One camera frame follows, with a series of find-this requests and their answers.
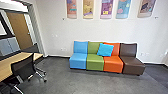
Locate brown wooden door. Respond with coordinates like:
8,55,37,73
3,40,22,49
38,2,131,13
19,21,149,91
6,11,34,51

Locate blue sofa seat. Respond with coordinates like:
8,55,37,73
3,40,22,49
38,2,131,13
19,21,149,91
68,40,89,71

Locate green sofa seat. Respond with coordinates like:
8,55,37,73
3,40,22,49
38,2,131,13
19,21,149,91
86,41,105,72

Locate cyan square cushion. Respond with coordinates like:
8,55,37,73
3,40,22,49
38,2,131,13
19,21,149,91
96,43,115,58

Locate orange sofa seat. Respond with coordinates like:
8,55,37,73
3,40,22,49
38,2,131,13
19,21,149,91
102,42,125,74

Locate brown sofa seat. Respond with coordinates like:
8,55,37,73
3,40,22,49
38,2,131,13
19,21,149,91
119,42,147,77

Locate black office chair chrome legs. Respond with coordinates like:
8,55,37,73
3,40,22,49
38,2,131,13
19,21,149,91
9,53,48,94

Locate light wooden table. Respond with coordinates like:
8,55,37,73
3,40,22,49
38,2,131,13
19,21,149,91
0,51,44,83

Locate grey glass side panel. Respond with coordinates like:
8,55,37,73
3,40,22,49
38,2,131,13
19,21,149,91
0,35,22,58

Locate white wall outlet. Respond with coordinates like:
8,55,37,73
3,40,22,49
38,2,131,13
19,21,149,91
60,47,67,52
140,51,147,57

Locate white wall light switch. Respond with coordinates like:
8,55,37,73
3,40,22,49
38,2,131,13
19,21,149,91
52,33,59,39

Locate white door frame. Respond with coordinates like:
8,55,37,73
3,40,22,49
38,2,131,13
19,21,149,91
26,2,48,58

